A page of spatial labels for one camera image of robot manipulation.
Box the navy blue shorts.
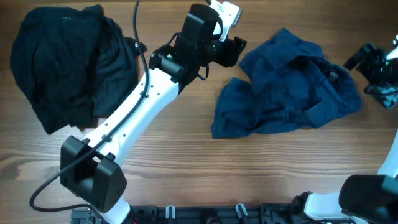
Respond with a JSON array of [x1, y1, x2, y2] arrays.
[[211, 29, 362, 139]]

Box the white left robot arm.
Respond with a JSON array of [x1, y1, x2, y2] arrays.
[[60, 1, 246, 223]]

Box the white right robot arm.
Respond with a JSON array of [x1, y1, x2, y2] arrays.
[[290, 43, 397, 223]]

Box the black garment with logo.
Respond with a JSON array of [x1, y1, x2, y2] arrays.
[[10, 4, 147, 134]]

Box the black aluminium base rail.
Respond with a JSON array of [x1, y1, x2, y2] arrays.
[[70, 203, 312, 224]]

